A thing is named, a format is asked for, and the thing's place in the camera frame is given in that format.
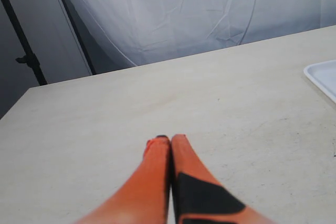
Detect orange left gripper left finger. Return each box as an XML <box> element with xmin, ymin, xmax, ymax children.
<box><xmin>77</xmin><ymin>135</ymin><xmax>171</xmax><ymax>223</ymax></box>

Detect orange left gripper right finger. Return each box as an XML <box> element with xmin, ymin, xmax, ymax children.
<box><xmin>171</xmin><ymin>134</ymin><xmax>274</xmax><ymax>223</ymax></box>

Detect white rectangular plastic tray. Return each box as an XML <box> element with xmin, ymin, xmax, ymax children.
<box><xmin>303</xmin><ymin>60</ymin><xmax>336</xmax><ymax>103</ymax></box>

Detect black backdrop stand pole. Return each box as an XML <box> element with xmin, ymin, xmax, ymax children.
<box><xmin>1</xmin><ymin>0</ymin><xmax>48</xmax><ymax>86</ymax></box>

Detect white backdrop curtain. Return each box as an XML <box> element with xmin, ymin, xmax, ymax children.
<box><xmin>69</xmin><ymin>0</ymin><xmax>335</xmax><ymax>68</ymax></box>

